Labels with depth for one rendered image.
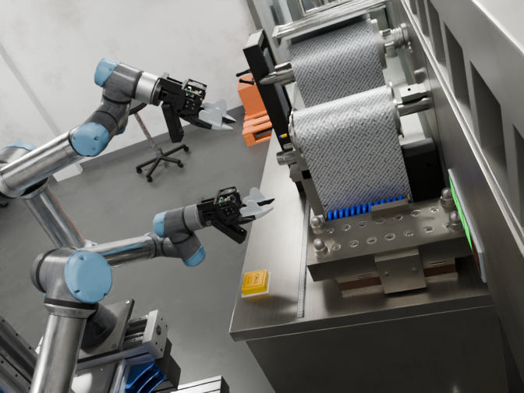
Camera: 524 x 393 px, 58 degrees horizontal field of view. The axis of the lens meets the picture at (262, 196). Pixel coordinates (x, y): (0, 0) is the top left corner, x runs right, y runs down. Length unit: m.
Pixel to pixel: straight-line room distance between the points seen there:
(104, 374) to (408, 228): 1.09
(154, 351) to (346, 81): 1.05
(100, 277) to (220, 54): 3.90
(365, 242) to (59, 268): 0.72
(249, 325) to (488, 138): 0.86
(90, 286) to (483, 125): 0.88
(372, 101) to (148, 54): 3.96
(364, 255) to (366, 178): 0.22
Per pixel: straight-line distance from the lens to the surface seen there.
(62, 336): 1.19
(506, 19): 0.43
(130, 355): 1.71
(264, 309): 1.32
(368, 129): 1.19
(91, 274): 1.16
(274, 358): 1.38
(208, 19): 4.81
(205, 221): 1.36
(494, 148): 0.64
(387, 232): 1.20
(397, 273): 1.18
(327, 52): 1.37
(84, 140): 1.19
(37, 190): 1.56
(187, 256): 1.45
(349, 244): 1.20
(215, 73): 4.95
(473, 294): 1.21
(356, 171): 1.25
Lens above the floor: 1.80
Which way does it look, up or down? 31 degrees down
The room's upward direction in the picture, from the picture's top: 24 degrees counter-clockwise
